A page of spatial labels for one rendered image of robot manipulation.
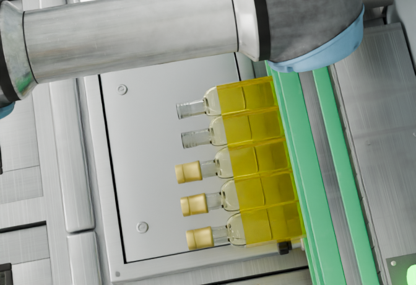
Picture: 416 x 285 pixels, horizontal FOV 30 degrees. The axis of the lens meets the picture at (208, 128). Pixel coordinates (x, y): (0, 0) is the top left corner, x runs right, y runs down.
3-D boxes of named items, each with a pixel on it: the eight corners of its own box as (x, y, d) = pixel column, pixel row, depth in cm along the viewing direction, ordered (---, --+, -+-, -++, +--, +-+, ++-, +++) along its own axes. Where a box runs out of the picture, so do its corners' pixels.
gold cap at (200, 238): (214, 246, 130) (188, 251, 130) (214, 245, 134) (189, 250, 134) (210, 225, 131) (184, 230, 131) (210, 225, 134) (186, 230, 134)
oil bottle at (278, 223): (344, 198, 136) (223, 220, 136) (348, 191, 131) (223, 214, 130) (351, 230, 134) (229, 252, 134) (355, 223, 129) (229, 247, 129)
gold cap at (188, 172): (199, 163, 138) (175, 167, 138) (198, 157, 135) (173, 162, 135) (203, 182, 137) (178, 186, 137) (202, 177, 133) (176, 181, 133)
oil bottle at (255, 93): (315, 77, 143) (201, 98, 143) (317, 65, 138) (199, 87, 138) (322, 105, 142) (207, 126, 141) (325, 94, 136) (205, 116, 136)
